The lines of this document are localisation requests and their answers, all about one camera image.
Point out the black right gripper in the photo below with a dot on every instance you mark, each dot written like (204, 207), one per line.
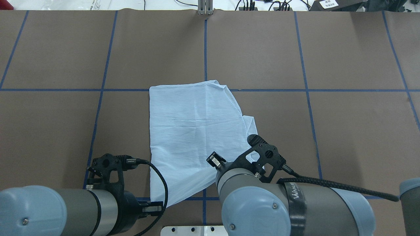
(217, 162)

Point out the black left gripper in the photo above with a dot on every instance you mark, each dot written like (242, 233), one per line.
(130, 200)

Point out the light blue button shirt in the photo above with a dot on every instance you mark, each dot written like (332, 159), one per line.
(187, 124)

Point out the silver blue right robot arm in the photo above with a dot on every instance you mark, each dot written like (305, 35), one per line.
(253, 208)

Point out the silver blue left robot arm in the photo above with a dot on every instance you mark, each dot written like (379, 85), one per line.
(43, 211)

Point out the black box white label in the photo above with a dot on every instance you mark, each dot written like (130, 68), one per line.
(337, 5)

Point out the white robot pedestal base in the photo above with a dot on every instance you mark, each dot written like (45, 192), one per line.
(193, 231)

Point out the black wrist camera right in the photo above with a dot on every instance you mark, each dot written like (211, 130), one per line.
(268, 163)

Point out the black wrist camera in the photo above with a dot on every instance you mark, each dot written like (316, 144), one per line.
(268, 163)
(106, 172)

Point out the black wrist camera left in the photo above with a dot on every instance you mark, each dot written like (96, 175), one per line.
(106, 172)

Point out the aluminium frame post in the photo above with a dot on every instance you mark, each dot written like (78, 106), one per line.
(205, 7)

